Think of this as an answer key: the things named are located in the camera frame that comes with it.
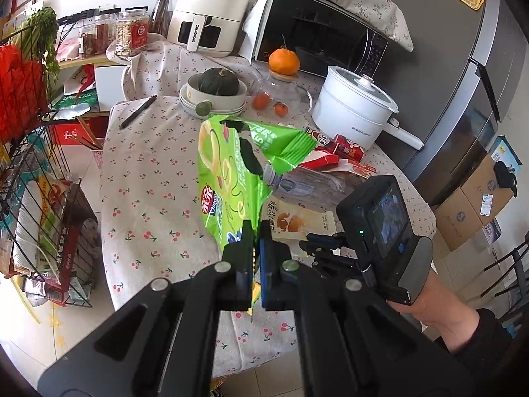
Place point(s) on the cream bowl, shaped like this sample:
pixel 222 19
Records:
pixel 231 98

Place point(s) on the red label glass jar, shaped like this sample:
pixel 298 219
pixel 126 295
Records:
pixel 132 33

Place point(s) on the yellow snack packet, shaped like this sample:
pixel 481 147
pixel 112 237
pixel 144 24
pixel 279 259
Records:
pixel 308 221

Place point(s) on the pink basket with chopsticks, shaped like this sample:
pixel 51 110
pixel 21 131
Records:
pixel 94 151

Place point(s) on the clear plastic bottle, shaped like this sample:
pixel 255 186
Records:
pixel 306 186

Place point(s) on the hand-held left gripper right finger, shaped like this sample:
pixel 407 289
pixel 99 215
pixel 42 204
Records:
pixel 266 264

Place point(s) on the glass jar with red contents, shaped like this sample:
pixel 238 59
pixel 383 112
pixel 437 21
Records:
pixel 105 35

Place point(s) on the cream air fryer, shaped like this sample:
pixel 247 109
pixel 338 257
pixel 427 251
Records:
pixel 210 4

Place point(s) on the person's right hand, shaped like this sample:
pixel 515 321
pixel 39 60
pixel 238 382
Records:
pixel 444 314

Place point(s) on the wooden shelf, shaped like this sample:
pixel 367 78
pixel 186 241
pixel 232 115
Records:
pixel 91 62

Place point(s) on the glass vase with twigs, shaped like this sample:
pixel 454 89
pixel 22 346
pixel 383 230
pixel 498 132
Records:
pixel 162 8

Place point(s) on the black pen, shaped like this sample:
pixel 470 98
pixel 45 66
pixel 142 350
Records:
pixel 138 111

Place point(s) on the dark green pumpkin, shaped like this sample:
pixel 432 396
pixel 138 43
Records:
pixel 217 82

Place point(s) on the small glass jar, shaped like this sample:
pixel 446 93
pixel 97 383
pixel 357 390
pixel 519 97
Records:
pixel 86 41

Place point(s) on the red cartoon drink can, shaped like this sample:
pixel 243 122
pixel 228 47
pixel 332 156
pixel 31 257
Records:
pixel 320 140
pixel 350 149

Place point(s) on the green carton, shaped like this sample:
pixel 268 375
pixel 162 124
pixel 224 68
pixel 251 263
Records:
pixel 76 99

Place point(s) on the floral cover cloth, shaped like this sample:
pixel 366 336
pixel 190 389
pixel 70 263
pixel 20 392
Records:
pixel 355 0

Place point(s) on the silver foil packet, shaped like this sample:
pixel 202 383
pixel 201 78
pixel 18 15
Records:
pixel 70 111

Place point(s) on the green leafy vegetables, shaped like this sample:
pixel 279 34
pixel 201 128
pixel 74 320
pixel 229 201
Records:
pixel 43 37

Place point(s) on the red white snack wrapper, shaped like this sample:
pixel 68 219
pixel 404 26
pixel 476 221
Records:
pixel 320 160

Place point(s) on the red plastic bag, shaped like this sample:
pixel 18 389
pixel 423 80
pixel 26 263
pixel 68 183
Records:
pixel 20 91

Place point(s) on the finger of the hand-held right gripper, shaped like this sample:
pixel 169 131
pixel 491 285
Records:
pixel 326 240
pixel 320 251

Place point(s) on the black metal chair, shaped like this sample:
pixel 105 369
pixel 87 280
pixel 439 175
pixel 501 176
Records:
pixel 514 273

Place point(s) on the green lime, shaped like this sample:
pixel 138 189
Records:
pixel 204 108

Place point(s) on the cream plate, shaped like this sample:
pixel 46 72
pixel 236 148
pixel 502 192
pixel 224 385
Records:
pixel 223 112
pixel 186 97

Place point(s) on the red brown packet box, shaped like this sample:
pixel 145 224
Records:
pixel 66 235

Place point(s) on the green chip bag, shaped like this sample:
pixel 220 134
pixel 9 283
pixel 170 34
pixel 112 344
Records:
pixel 227 182

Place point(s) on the grey refrigerator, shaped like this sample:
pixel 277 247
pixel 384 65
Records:
pixel 438 70

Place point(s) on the white electric cooking pot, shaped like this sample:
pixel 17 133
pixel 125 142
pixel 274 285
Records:
pixel 351 111

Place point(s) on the white paper bag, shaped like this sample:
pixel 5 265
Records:
pixel 78 80

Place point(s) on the clear glass jar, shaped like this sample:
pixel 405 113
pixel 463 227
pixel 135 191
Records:
pixel 297 93

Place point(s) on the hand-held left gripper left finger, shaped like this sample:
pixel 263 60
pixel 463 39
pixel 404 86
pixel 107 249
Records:
pixel 247 256

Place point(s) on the red carton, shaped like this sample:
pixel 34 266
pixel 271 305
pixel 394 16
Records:
pixel 76 132

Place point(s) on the blue printed box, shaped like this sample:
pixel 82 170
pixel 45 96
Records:
pixel 503 151

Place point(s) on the large cardboard box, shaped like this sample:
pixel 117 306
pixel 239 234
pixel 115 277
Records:
pixel 471 206

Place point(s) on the large orange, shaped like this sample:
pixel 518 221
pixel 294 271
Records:
pixel 284 61

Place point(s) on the black microwave oven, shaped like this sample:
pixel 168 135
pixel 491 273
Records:
pixel 322 37

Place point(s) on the small mandarin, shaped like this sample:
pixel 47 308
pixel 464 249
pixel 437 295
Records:
pixel 261 101
pixel 281 108

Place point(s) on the person's right forearm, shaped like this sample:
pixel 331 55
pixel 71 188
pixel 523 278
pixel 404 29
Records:
pixel 487 347

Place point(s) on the white red printed wrapper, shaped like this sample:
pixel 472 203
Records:
pixel 358 170

